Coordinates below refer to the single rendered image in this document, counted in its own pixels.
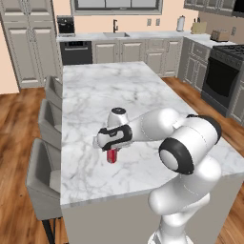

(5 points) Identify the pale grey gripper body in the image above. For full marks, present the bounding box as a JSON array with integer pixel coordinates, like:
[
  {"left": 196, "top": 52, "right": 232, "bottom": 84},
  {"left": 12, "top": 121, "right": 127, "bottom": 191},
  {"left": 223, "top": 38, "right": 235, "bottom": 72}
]
[{"left": 92, "top": 135, "right": 134, "bottom": 152}]

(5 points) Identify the red soda can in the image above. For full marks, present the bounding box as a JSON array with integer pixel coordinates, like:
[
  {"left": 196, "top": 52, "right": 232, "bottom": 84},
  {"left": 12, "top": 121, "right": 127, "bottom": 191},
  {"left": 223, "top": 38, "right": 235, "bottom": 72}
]
[{"left": 106, "top": 148, "right": 119, "bottom": 165}]

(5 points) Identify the marble top kitchen island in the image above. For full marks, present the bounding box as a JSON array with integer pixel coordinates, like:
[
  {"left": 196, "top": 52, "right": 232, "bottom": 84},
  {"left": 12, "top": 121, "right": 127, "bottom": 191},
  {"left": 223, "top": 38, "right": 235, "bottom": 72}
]
[{"left": 59, "top": 60, "right": 244, "bottom": 244}]

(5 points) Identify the black stove with oven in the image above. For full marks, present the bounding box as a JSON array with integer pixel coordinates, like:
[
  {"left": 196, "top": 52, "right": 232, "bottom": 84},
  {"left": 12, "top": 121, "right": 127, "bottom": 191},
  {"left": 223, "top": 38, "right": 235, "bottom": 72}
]
[{"left": 200, "top": 43, "right": 244, "bottom": 118}]

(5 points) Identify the grey bar stool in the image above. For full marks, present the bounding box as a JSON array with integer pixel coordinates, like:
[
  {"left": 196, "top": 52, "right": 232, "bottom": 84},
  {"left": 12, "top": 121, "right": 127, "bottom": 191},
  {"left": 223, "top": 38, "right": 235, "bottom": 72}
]
[
  {"left": 44, "top": 74, "right": 64, "bottom": 110},
  {"left": 25, "top": 137, "right": 65, "bottom": 244},
  {"left": 37, "top": 98, "right": 63, "bottom": 150}
]

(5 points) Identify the black dishwasher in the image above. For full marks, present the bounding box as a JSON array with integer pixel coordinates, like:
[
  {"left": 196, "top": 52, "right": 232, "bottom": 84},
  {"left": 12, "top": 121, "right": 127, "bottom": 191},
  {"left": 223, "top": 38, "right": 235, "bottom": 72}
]
[{"left": 59, "top": 40, "right": 94, "bottom": 67}]

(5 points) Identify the beige base cupboard run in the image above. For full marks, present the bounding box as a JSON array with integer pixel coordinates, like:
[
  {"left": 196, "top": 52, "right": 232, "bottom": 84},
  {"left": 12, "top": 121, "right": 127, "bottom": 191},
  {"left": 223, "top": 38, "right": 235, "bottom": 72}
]
[{"left": 91, "top": 36, "right": 184, "bottom": 78}]

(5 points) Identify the steel sink basin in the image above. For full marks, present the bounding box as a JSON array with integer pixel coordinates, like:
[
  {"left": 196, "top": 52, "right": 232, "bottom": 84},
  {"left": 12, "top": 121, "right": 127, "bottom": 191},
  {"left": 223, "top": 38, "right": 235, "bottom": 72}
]
[{"left": 102, "top": 30, "right": 131, "bottom": 39}]

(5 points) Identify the tall beige pantry cupboard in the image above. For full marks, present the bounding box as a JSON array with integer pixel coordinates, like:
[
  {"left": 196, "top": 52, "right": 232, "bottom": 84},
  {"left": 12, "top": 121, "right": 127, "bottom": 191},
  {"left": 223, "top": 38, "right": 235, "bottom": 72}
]
[{"left": 0, "top": 0, "right": 62, "bottom": 90}]

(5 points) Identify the black tap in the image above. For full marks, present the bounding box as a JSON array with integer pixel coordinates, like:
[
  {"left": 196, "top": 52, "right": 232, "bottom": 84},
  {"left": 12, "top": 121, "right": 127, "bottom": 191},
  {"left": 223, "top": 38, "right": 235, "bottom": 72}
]
[{"left": 112, "top": 18, "right": 120, "bottom": 33}]

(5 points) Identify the black coffee machine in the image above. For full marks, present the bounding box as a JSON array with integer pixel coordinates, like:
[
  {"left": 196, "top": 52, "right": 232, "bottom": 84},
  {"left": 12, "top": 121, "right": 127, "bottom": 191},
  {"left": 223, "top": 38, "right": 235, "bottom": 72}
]
[{"left": 56, "top": 14, "right": 76, "bottom": 37}]

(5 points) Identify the grey base cupboard run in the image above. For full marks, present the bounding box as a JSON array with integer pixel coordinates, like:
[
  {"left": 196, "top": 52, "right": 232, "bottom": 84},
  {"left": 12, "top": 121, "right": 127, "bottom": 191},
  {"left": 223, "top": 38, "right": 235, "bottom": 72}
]
[{"left": 177, "top": 36, "right": 213, "bottom": 93}]

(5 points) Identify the white paper towel roll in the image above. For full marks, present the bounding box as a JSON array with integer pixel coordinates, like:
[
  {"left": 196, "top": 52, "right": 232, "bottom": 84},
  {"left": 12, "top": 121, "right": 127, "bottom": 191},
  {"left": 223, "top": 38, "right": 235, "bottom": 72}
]
[{"left": 175, "top": 14, "right": 187, "bottom": 32}]

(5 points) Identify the grey narrow base cupboard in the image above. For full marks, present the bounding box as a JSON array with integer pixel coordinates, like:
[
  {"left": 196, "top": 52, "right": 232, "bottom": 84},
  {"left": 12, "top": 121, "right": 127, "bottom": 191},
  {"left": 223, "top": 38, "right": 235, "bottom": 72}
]
[{"left": 228, "top": 85, "right": 244, "bottom": 127}]

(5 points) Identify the wooden knife block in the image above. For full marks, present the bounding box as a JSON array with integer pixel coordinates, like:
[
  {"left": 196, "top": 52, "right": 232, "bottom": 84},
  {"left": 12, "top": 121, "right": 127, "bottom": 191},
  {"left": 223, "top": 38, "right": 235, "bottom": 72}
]
[{"left": 190, "top": 17, "right": 209, "bottom": 35}]

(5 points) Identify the beige toaster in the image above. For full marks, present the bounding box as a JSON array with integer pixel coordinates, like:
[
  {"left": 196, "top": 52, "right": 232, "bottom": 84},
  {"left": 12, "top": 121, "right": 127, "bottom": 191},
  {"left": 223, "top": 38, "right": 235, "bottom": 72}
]
[{"left": 210, "top": 29, "right": 230, "bottom": 43}]

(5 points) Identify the black microwave oven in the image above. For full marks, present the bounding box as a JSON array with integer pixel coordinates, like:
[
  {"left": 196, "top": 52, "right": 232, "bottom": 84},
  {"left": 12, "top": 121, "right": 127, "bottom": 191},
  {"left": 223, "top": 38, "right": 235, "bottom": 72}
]
[{"left": 231, "top": 0, "right": 244, "bottom": 19}]

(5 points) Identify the window with grey frame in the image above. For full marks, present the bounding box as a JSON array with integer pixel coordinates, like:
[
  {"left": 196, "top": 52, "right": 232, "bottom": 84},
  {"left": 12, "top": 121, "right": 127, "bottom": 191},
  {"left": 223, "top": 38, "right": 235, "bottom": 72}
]
[{"left": 70, "top": 0, "right": 164, "bottom": 16}]

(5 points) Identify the grey wall cupboard run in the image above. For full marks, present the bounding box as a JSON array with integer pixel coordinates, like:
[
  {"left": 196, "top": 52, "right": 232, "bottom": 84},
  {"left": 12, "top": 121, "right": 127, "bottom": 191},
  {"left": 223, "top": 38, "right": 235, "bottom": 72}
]
[{"left": 183, "top": 0, "right": 236, "bottom": 18}]

